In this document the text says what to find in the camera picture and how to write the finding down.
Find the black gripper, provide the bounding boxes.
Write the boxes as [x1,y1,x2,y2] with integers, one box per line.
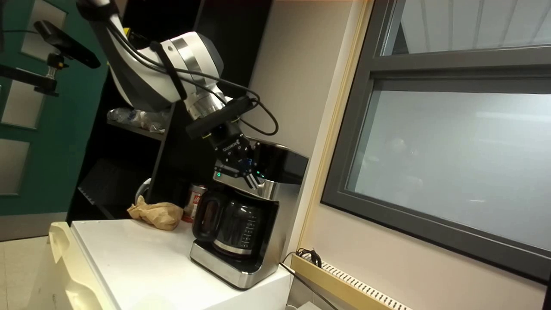
[212,128,268,190]

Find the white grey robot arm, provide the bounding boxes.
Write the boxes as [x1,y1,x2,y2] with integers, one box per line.
[76,0,264,190]

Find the glass coffee carafe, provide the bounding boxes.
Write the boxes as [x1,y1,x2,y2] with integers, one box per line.
[194,190,266,257]

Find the black steel coffee maker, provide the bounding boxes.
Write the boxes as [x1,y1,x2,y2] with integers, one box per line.
[190,142,309,290]

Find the red white can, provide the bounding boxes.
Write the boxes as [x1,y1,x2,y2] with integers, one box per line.
[183,185,207,223]

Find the black shelving unit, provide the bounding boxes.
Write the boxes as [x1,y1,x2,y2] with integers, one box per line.
[70,0,273,221]

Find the crumpled brown paper bag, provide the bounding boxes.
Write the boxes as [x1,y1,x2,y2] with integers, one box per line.
[128,197,183,232]

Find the clear plastic bags on shelf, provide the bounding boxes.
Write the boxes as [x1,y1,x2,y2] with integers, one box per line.
[107,108,171,135]

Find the white cabinet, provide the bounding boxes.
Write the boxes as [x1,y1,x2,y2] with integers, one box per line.
[49,220,292,310]

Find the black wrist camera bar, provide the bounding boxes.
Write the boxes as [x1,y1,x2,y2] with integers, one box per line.
[185,96,254,139]

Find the black power cable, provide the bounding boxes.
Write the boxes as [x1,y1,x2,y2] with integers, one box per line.
[280,247,342,310]

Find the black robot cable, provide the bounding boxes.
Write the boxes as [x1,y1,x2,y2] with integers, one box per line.
[106,25,281,139]

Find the black camera on mount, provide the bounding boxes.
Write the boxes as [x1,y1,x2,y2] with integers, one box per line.
[0,20,101,97]

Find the dark grey window frame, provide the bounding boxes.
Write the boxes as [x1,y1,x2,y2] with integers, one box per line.
[323,0,551,283]

